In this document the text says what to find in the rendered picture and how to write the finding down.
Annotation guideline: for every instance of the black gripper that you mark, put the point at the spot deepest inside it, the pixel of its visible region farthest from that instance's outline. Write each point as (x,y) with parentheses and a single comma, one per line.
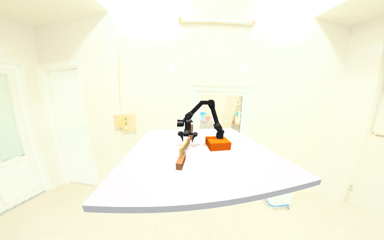
(180,134)

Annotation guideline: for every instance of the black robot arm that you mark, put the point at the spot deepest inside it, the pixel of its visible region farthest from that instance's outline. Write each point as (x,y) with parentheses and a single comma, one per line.
(189,115)

